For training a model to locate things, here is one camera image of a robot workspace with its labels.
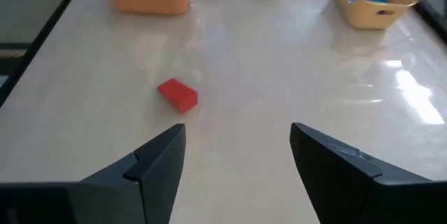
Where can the yellow plastic bin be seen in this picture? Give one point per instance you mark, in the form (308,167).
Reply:
(370,16)

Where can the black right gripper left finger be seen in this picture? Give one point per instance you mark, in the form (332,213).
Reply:
(153,182)

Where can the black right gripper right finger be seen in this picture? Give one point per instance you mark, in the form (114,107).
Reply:
(331,182)

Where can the red block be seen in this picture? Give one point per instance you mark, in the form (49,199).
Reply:
(178,95)

